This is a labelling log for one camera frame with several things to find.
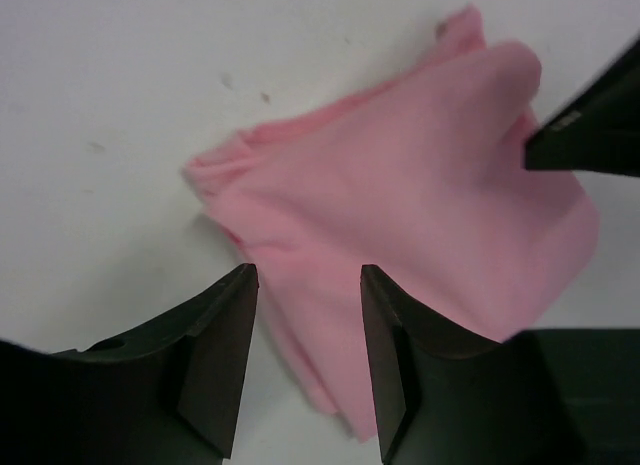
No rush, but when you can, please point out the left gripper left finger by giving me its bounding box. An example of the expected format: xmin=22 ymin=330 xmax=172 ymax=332
xmin=1 ymin=264 xmax=259 ymax=464

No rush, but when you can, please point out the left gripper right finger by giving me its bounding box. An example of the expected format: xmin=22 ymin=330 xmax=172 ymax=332
xmin=361 ymin=265 xmax=639 ymax=464

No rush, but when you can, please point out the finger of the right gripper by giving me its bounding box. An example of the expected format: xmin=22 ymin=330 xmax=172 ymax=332
xmin=523 ymin=40 xmax=639 ymax=177

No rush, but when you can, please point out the pink t shirt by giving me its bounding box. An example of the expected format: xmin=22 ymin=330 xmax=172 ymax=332
xmin=184 ymin=6 xmax=599 ymax=441

